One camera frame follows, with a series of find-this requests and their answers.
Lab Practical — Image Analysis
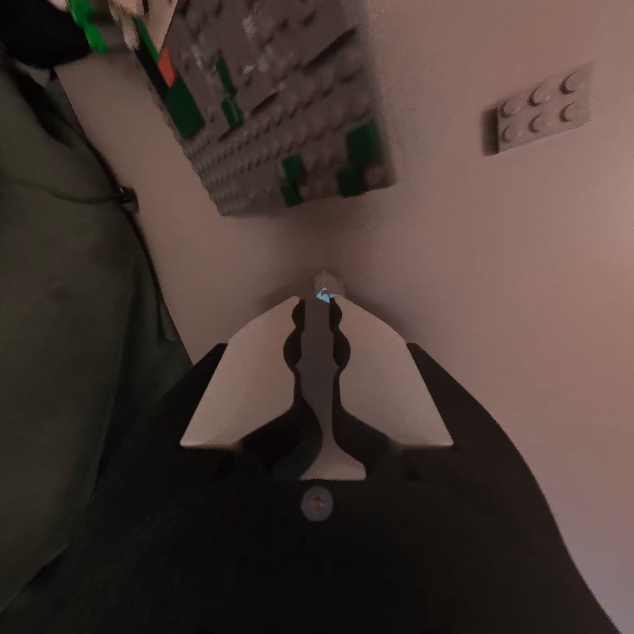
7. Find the grey six-stud brick plate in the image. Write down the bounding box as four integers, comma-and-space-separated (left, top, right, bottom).
483, 62, 595, 157

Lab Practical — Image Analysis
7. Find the grey desk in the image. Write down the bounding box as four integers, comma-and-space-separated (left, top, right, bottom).
54, 0, 634, 634

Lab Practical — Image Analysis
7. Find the small brick with teal mark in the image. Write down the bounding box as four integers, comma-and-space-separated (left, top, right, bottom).
313, 270, 348, 305

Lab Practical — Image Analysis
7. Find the grey toy brick model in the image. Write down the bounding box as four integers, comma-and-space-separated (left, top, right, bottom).
68, 0, 397, 217

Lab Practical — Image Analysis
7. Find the black mesh pad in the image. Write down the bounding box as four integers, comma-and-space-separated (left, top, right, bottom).
0, 0, 97, 70

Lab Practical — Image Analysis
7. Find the person's green sweatshirt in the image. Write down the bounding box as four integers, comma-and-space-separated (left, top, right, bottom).
0, 40, 194, 610

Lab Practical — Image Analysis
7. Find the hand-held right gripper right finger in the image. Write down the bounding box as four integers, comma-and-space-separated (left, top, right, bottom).
331, 296, 454, 449

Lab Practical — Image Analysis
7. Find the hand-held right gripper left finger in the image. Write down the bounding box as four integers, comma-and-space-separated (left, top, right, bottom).
179, 296, 305, 451

